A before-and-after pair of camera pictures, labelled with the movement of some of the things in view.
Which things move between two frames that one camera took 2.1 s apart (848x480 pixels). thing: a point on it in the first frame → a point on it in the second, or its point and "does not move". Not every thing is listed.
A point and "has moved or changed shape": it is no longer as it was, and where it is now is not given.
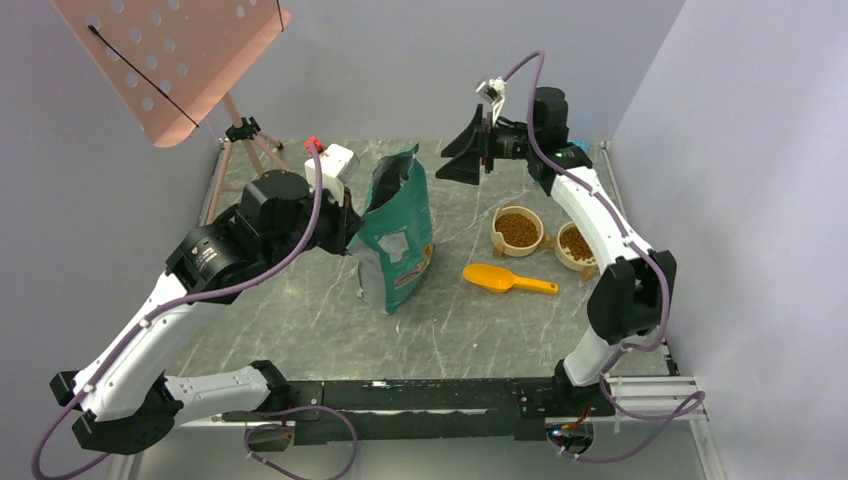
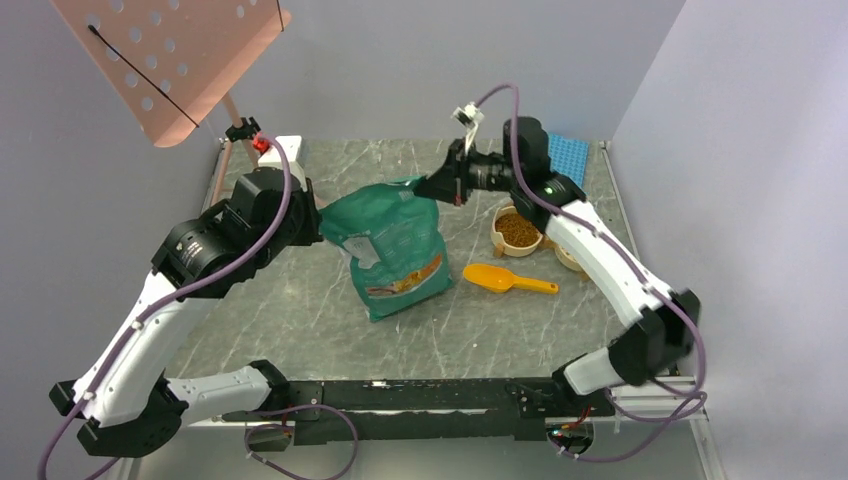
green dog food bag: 395,243 has moved or changed shape
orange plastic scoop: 500,280 does not move
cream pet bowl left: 515,230 does not move
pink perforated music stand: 168,64 does not move
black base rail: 483,409 does not move
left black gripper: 347,223 → 309,232
